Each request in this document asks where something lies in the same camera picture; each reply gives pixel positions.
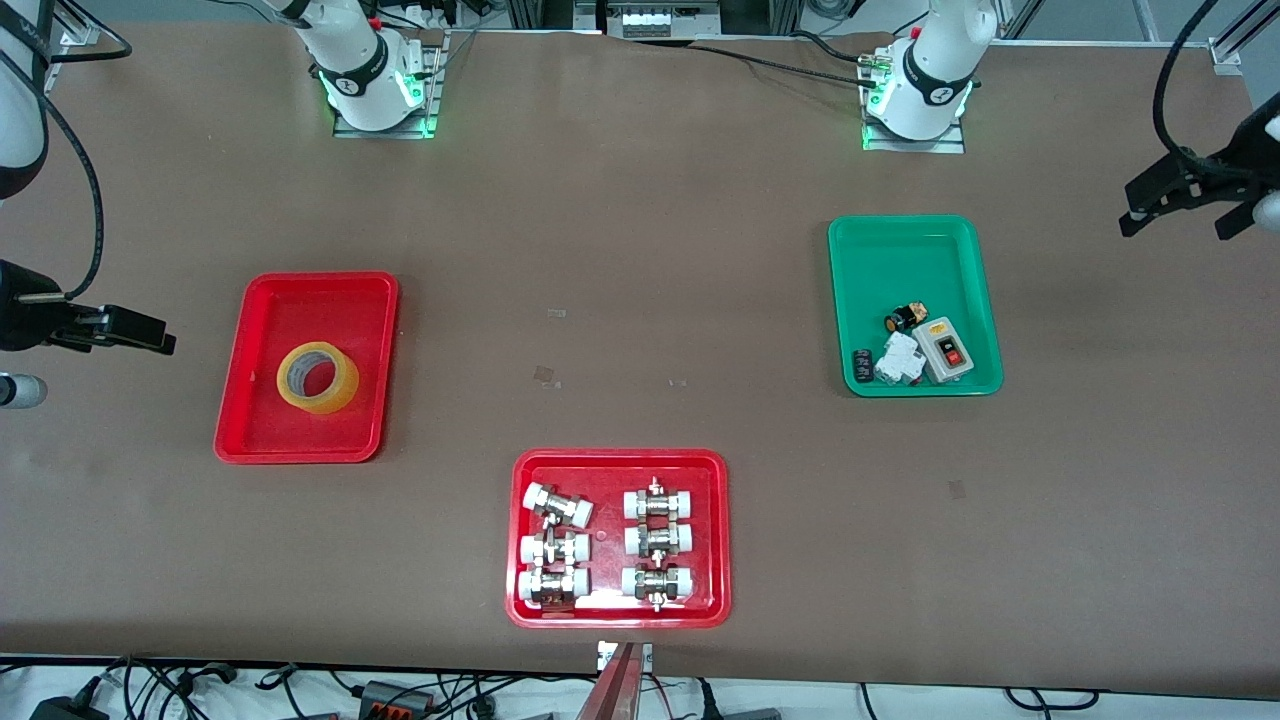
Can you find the yellow packing tape roll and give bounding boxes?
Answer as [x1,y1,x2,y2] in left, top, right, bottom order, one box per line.
[277,341,361,414]

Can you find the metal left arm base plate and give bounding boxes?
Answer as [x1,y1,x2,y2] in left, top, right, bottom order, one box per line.
[860,95,968,155]

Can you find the red tray holding fittings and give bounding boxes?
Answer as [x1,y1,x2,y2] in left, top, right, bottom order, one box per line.
[505,448,732,629]

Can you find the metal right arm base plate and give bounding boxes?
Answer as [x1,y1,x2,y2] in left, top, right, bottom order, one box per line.
[333,30,447,139]

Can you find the black cable on table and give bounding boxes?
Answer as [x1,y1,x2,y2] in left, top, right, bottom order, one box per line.
[688,35,886,89]

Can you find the green plastic tray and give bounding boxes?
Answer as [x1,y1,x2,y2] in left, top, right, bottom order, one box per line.
[828,215,1004,398]

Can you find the white power strip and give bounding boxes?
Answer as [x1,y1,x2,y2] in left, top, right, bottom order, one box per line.
[605,3,723,39]

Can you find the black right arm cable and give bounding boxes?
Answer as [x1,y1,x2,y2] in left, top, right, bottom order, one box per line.
[0,0,133,301]

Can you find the red metal bar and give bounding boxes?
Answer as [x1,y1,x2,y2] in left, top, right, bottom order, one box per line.
[575,643,646,720]

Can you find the aluminium corner profile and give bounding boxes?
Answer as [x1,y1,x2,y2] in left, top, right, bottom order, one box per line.
[1208,0,1280,76]

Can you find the silver metal bracket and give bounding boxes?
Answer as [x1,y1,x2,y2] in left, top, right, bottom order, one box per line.
[597,640,654,673]

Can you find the white capped metal pipe fitting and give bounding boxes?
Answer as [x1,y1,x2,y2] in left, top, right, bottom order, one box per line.
[517,566,591,611]
[621,564,695,612]
[519,530,591,567]
[624,522,695,559]
[623,478,696,522]
[523,482,594,529]

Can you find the white circuit breaker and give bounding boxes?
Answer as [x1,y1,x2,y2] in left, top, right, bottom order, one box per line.
[874,333,923,387]

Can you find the grey switch box red button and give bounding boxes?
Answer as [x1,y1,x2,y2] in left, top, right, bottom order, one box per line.
[913,316,973,386]

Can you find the empty red plastic tray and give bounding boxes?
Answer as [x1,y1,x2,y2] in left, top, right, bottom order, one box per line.
[213,272,400,465]

